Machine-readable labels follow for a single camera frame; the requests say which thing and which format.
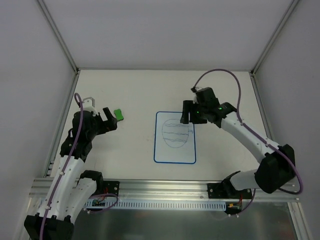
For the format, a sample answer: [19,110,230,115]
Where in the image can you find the table edge rail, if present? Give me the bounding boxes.
[249,72,275,140]
[41,69,81,178]

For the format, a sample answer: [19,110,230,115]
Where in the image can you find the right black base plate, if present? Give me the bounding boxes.
[207,182,252,200]

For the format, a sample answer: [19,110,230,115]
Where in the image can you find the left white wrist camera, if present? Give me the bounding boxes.
[82,97,98,117]

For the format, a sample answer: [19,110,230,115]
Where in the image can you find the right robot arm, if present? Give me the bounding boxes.
[180,87,296,198]

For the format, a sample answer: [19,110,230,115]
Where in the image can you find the left table edge rail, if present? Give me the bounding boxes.
[41,69,81,178]

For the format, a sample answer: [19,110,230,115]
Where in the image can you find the green whiteboard eraser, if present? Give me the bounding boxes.
[113,108,124,122]

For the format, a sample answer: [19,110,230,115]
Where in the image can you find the blue-framed small whiteboard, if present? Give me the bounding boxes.
[153,111,197,165]

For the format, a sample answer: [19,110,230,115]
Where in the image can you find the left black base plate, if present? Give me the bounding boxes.
[103,180,120,196]

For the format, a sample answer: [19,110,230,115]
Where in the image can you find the white slotted cable duct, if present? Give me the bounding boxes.
[83,198,228,211]

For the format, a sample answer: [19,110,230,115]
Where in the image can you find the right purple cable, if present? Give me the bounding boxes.
[193,69,305,195]

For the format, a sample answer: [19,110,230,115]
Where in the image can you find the left aluminium frame post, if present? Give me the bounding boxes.
[35,0,79,74]

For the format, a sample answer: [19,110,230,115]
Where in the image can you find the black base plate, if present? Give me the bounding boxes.
[103,180,120,196]
[207,182,252,200]

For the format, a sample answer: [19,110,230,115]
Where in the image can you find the right aluminium frame post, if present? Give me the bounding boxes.
[250,0,301,76]

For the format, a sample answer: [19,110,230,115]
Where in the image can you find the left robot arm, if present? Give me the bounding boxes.
[24,107,119,240]

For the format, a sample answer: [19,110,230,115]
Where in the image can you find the aluminium mounting rail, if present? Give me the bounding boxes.
[28,177,301,202]

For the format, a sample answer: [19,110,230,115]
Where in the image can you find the right table edge rail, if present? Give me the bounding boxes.
[249,72,275,140]

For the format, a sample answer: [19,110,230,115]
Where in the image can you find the aluminium frame post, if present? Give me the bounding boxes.
[35,0,79,74]
[250,0,301,76]

